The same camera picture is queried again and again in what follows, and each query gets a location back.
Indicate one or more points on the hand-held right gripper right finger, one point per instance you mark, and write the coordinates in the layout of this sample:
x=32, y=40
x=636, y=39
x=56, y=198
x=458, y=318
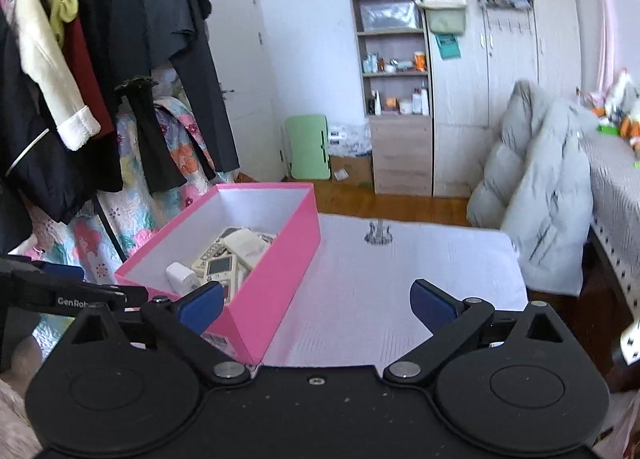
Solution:
x=432, y=306

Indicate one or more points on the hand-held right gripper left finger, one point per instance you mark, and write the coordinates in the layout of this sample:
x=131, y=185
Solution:
x=202, y=306

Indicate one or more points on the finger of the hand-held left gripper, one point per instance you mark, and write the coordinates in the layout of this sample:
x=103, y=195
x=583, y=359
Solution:
x=62, y=272

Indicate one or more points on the pile of remote controls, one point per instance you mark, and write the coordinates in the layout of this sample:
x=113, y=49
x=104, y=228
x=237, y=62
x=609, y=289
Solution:
x=220, y=266

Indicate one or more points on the pink cardboard box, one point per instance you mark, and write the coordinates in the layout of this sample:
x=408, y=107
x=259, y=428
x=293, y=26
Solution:
x=280, y=264

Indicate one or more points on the person's left forearm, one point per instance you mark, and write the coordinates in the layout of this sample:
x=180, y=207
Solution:
x=20, y=389

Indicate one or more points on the white cat print tablecloth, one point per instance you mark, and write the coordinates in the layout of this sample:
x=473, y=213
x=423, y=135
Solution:
x=400, y=289

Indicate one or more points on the floral quilt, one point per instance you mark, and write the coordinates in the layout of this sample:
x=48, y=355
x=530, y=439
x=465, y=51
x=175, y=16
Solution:
x=135, y=219

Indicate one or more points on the black jacket with white piping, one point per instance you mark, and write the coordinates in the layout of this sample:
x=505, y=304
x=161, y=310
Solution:
x=35, y=154

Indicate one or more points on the pale grey puffer jacket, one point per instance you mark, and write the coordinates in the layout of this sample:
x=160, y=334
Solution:
x=540, y=199

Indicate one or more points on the wooden shelf cabinet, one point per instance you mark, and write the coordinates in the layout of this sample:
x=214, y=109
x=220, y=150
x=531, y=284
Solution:
x=402, y=154

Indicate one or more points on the cardboard box with label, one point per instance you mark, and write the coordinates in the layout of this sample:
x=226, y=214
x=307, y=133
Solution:
x=352, y=171

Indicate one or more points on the white plastic tissue package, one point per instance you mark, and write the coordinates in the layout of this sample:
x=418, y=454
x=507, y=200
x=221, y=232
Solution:
x=352, y=139

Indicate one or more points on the green folding board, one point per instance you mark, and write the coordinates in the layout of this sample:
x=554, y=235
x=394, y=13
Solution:
x=307, y=149

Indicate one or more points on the dark red garment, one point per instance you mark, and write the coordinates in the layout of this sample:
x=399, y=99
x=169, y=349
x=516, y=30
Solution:
x=90, y=84

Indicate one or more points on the white cosmetic jar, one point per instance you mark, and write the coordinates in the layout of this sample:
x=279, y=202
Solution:
x=405, y=107

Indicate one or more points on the white bottle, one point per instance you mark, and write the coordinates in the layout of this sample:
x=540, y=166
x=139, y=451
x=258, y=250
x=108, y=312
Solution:
x=417, y=105

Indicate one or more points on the cream fleece garment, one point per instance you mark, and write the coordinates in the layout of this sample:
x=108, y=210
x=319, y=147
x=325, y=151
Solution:
x=45, y=69

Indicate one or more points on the small orange box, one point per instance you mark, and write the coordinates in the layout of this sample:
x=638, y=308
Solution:
x=391, y=105

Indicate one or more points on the grey patterned bedspread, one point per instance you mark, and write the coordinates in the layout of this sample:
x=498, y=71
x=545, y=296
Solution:
x=617, y=199

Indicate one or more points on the dark grey long-sleeve garment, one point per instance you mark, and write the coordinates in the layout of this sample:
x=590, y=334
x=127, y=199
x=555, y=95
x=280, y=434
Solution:
x=200, y=89

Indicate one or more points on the light wood wardrobe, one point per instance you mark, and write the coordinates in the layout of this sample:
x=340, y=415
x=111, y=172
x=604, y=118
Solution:
x=515, y=89

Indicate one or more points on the black long garment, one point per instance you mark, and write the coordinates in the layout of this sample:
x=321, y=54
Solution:
x=112, y=39

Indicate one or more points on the orange bottle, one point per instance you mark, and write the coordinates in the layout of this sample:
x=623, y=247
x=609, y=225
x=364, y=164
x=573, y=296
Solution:
x=420, y=61

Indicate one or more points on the white door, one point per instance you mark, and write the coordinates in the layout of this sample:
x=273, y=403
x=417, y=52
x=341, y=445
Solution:
x=245, y=64

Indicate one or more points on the teal card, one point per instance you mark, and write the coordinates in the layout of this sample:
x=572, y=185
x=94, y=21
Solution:
x=446, y=46

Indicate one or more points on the orange plush toy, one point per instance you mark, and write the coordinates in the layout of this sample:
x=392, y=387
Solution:
x=631, y=131

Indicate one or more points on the yellow-green garment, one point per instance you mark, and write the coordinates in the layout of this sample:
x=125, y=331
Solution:
x=62, y=4

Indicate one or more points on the white plush toy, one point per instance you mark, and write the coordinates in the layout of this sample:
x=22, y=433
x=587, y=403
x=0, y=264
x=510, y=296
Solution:
x=622, y=94

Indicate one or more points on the pale green bag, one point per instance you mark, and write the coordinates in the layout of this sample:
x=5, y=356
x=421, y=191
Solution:
x=445, y=21

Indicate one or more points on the clear plastic bag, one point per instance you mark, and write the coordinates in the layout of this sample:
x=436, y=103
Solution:
x=390, y=16

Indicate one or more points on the pink curtain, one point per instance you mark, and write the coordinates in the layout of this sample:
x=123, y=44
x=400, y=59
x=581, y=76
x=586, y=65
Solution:
x=605, y=14

